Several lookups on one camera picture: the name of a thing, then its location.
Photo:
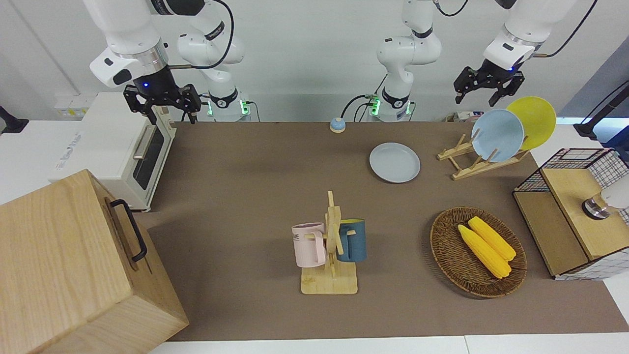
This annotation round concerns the wooden plate rack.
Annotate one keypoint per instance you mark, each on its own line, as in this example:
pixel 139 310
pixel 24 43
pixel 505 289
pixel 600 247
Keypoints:
pixel 474 168

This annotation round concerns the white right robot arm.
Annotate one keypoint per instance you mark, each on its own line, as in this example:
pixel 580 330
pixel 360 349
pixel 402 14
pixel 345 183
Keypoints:
pixel 123 29

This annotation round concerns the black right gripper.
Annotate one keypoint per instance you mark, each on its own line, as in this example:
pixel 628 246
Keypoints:
pixel 157 91

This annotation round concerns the brown wicker basket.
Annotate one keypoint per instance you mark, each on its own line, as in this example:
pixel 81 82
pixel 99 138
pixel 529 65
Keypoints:
pixel 452 255

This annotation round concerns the wooden mug tree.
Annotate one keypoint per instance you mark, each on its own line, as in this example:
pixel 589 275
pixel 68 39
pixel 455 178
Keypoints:
pixel 329 282

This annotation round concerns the dark blue mug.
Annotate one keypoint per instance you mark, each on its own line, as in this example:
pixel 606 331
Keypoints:
pixel 355 243

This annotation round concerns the brown table mat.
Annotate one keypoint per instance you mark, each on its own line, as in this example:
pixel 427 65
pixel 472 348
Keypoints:
pixel 245 196

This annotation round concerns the light blue plate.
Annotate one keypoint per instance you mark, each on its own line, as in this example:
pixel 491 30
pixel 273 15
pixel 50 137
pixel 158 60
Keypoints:
pixel 497 135

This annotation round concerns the black camera stand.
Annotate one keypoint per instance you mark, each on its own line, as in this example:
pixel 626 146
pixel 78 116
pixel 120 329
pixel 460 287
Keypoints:
pixel 589 127
pixel 10 123

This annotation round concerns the yellow corn cob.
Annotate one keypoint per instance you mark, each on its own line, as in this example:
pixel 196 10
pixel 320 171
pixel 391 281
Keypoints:
pixel 494 239
pixel 484 253

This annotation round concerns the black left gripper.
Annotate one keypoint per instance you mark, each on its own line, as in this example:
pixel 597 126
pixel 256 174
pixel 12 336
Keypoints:
pixel 491 74

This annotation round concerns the gray plate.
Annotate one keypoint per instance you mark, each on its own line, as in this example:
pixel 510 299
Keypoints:
pixel 394 162

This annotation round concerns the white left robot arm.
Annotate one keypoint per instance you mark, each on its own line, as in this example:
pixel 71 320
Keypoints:
pixel 408 54

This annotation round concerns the white wall socket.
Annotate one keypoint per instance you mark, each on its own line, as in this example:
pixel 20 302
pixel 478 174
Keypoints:
pixel 71 105

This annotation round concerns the white toaster oven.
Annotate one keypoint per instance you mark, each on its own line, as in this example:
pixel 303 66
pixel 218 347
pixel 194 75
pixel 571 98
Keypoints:
pixel 108 142

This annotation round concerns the yellow plate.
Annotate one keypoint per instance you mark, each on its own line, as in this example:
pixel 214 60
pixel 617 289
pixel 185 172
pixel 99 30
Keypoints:
pixel 538 115

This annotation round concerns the flat wooden board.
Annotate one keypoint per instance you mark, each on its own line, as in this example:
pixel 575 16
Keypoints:
pixel 548 231

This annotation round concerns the pink mug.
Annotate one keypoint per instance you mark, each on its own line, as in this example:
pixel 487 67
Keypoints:
pixel 307 246

